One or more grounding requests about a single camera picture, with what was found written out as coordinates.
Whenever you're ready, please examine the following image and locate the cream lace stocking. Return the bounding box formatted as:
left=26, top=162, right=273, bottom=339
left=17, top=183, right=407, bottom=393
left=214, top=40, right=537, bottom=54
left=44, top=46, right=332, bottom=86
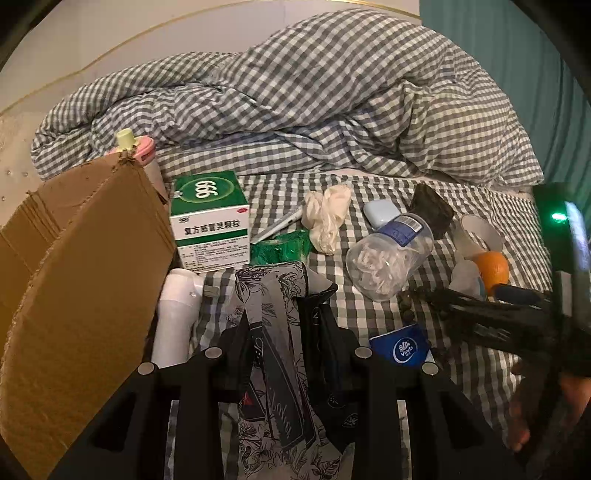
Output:
left=301, top=184, right=352, bottom=256

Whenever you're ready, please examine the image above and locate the dark tortoiseshell hair claw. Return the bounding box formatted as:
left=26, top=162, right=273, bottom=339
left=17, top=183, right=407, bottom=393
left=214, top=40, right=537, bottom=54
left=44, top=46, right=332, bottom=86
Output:
left=410, top=183, right=455, bottom=240

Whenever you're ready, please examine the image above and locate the grey checkered duvet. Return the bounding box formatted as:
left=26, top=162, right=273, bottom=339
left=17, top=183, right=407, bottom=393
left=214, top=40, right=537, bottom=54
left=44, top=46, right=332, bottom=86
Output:
left=31, top=9, right=544, bottom=188

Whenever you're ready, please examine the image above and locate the blue white tissue pack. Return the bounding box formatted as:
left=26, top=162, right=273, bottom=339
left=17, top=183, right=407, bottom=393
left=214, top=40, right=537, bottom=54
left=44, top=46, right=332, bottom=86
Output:
left=370, top=323, right=435, bottom=368

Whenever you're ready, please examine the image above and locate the teal curtain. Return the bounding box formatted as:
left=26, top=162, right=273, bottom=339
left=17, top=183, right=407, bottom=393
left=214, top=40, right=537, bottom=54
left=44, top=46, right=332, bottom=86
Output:
left=420, top=1, right=590, bottom=221

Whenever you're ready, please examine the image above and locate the clear jar blue label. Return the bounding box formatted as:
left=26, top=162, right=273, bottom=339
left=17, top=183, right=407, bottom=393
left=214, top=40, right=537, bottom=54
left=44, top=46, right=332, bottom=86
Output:
left=346, top=213, right=434, bottom=302

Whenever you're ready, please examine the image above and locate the pink bottle yellow cap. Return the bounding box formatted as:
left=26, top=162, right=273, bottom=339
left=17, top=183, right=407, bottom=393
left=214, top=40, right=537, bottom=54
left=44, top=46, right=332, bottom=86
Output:
left=109, top=128, right=168, bottom=200

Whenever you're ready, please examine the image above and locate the grey checkered bed sheet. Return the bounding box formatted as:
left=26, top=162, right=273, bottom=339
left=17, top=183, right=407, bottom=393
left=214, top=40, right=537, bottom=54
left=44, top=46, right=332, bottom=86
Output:
left=156, top=172, right=555, bottom=480

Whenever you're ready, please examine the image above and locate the person's hand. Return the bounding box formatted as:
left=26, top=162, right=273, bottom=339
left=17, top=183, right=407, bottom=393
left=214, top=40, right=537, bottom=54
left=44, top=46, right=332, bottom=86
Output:
left=507, top=360, right=590, bottom=452

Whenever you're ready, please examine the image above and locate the green white medicine box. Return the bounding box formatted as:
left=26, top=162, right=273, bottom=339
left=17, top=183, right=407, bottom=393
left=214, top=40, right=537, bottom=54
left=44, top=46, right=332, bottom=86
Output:
left=169, top=171, right=250, bottom=274

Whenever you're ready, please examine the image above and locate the orange fruit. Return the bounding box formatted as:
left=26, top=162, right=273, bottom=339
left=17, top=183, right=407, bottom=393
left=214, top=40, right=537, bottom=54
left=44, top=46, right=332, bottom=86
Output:
left=472, top=251, right=509, bottom=296

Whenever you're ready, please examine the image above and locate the green foil packet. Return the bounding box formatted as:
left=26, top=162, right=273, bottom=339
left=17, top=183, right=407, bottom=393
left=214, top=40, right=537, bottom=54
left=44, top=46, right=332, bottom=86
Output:
left=250, top=229, right=312, bottom=265

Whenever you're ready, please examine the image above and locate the white plastic bottle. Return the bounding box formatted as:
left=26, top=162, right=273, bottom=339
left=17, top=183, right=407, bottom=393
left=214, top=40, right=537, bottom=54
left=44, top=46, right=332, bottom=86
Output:
left=151, top=268, right=204, bottom=369

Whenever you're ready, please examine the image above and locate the brown cardboard box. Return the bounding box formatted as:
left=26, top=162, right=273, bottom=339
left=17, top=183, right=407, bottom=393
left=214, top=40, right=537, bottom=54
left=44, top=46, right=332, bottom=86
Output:
left=1, top=155, right=176, bottom=479

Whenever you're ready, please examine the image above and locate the grey floral patterned cloth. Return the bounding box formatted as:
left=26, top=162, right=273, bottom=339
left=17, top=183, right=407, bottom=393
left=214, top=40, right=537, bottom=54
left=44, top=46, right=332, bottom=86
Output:
left=222, top=262, right=346, bottom=479

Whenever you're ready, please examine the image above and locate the white tape roll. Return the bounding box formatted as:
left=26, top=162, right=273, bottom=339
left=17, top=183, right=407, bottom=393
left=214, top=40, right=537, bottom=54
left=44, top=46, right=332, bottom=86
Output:
left=452, top=215, right=504, bottom=259

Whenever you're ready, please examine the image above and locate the clear plastic wrapper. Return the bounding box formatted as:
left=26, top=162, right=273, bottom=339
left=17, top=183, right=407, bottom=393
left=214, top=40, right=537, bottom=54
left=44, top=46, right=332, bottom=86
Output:
left=449, top=260, right=487, bottom=300

